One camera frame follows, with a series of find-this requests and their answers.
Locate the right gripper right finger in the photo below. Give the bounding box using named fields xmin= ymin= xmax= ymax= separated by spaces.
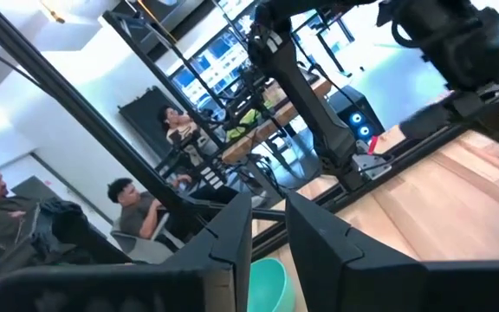
xmin=286 ymin=192 xmax=428 ymax=312

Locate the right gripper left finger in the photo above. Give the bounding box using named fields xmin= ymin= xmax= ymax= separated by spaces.
xmin=162 ymin=193 xmax=253 ymax=312

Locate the mint green bowl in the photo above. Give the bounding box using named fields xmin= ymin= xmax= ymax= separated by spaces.
xmin=247 ymin=257 xmax=297 ymax=312

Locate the grey chair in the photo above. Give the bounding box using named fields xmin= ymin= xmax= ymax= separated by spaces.
xmin=110 ymin=211 xmax=185 ymax=265

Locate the wooden workbench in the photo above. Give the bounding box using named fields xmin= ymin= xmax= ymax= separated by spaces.
xmin=221 ymin=77 xmax=333 ymax=166

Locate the yellow-green object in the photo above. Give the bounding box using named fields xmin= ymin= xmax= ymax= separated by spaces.
xmin=226 ymin=107 xmax=262 ymax=142

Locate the black computer tower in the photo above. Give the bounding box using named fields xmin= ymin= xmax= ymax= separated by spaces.
xmin=327 ymin=85 xmax=386 ymax=142

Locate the black panel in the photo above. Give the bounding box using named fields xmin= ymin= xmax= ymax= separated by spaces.
xmin=118 ymin=85 xmax=181 ymax=159

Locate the dark jacket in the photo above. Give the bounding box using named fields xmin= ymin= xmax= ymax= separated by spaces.
xmin=0 ymin=198 xmax=132 ymax=278

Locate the grey metal base plate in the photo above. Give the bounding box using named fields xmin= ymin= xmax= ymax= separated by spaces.
xmin=352 ymin=151 xmax=393 ymax=181

